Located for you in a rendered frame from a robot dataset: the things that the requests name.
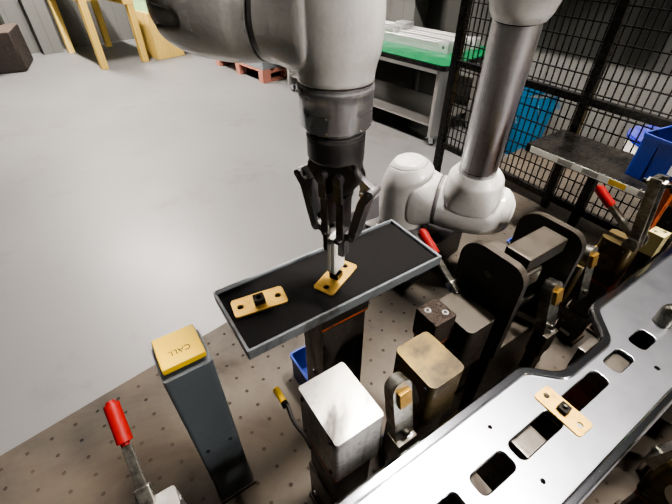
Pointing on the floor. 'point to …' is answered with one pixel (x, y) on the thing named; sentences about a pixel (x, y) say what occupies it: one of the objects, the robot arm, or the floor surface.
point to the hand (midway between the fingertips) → (335, 251)
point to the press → (13, 49)
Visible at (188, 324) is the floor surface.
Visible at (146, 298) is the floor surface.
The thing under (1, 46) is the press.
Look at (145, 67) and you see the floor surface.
